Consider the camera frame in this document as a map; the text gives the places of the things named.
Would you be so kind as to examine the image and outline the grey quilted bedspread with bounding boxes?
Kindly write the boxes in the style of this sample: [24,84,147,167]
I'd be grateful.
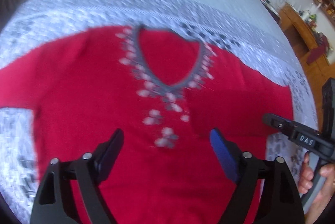
[1,0,317,127]

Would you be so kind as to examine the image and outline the red knitted sweater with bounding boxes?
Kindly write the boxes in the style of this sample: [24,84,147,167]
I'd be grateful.
[1,26,293,223]

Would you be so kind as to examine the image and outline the white bottles on desk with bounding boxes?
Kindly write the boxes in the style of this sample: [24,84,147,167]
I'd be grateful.
[299,3,321,23]

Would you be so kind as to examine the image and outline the person right hand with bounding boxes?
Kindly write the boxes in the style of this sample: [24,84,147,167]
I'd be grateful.
[298,152,335,224]

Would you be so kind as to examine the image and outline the dark red hanging cloth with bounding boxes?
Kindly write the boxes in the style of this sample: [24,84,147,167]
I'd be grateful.
[307,45,326,65]

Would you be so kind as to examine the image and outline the wooden desk cabinet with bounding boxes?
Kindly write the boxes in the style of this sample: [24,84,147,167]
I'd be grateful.
[279,4,334,124]

